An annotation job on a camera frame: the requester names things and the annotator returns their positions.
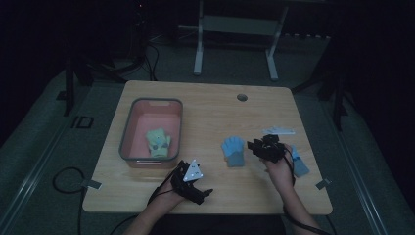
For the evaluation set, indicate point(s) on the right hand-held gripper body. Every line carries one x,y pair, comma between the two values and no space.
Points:
270,148

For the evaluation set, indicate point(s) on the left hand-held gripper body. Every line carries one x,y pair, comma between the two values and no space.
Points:
192,173

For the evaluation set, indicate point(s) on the blue glove with grey cuff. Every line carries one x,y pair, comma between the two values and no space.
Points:
300,166
233,151

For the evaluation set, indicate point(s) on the green mitten with face pattern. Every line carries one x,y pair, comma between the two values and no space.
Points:
158,143

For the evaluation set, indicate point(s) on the pink bin with grey rim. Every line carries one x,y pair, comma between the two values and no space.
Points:
138,130

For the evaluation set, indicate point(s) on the person's right hand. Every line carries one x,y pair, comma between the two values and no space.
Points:
282,173

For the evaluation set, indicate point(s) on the person's left hand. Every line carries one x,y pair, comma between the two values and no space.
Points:
170,197

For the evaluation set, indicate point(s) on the person's dark clothing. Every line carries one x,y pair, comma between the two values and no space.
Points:
225,225

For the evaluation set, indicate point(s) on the black tripod stand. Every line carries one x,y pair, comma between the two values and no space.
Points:
339,98
69,91

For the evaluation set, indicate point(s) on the white metal stand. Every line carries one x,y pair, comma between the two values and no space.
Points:
238,25

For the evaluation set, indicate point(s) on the black rectangular floor bracket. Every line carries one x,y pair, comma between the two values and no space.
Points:
74,122

